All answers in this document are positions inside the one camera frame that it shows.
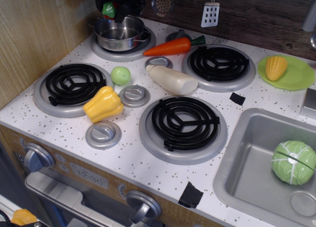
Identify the silver oven door handle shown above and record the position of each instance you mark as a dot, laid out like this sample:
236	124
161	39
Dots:
78	205

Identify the light green plate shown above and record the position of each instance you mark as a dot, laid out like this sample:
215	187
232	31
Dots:
298	74

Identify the light green toy apple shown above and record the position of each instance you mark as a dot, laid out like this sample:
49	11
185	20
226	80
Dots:
120	75

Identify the black tape piece front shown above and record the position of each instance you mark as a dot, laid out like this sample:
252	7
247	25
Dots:
191	196

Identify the silver stove knob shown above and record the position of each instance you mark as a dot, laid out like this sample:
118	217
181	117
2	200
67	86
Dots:
159	61
134	96
103	135
176	35

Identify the steel pan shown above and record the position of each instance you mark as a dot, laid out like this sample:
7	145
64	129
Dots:
119	37

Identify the back right black burner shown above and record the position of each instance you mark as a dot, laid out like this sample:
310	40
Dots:
219	68

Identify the silver faucet base block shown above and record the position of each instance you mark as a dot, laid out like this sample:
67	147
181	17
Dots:
308	108

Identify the silver oven knob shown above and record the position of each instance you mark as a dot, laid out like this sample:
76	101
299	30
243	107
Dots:
37	158
145	209

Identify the hanging steel skimmer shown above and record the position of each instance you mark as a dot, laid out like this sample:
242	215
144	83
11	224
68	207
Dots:
162	7

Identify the orange toy carrot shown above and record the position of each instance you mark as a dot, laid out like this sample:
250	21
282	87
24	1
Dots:
173	47

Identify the back left burner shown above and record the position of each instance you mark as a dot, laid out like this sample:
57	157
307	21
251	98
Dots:
124	56

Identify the yellow object bottom left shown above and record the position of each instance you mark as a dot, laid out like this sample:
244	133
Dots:
23	217

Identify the silver stove top knob middle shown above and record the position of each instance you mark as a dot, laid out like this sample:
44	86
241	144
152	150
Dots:
134	96

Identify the front right black burner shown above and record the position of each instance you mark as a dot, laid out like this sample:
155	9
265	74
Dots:
182	130

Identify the silver sink basin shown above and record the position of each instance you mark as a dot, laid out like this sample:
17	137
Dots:
245	179

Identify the silver oven knob right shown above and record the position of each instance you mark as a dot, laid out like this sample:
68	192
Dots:
145	209

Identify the cream plastic bottle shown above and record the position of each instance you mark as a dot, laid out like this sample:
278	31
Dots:
173	81

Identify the silver stove top knob upper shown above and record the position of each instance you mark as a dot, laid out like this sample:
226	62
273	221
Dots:
159	61

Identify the oven clock display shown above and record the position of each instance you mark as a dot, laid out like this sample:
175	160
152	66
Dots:
89	176

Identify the red chili pepper toy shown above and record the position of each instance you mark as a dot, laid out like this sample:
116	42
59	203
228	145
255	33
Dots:
109	10

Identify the hanging slotted spatula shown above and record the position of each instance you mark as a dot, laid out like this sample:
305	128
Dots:
210	14

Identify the silver stove top knob front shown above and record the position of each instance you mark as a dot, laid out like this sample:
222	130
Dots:
103	135

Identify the green toy cabbage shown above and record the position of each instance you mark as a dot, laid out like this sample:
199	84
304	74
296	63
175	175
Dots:
294	162

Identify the yellow toy corn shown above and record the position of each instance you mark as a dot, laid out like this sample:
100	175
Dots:
275	67

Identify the silver stove top knob back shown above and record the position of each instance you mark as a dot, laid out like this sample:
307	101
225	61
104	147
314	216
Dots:
176	35

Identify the yellow bell pepper toy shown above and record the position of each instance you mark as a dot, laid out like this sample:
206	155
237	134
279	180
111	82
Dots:
104	104

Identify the silver oven knob left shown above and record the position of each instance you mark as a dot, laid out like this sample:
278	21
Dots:
37	158

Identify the silver faucet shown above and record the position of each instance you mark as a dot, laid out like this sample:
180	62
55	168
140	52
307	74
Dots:
309	23

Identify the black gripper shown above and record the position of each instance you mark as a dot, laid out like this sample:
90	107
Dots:
124	8

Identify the black tape piece small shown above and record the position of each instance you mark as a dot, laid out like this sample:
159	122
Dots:
237	99

